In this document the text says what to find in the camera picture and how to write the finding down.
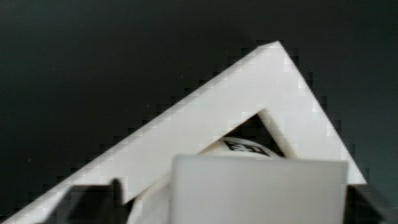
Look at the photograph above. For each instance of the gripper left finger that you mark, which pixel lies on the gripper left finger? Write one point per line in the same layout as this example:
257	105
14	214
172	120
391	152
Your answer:
90	205

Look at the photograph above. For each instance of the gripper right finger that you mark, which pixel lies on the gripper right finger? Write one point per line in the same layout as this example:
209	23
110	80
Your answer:
368	209

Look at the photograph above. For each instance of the white stool leg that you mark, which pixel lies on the white stool leg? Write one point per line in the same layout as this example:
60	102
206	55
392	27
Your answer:
232	190

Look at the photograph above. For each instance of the white right barrier block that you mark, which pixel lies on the white right barrier block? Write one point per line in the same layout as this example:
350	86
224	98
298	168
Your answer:
291	113

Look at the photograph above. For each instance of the white front barrier rail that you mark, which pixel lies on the white front barrier rail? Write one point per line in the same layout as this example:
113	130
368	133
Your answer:
177	134

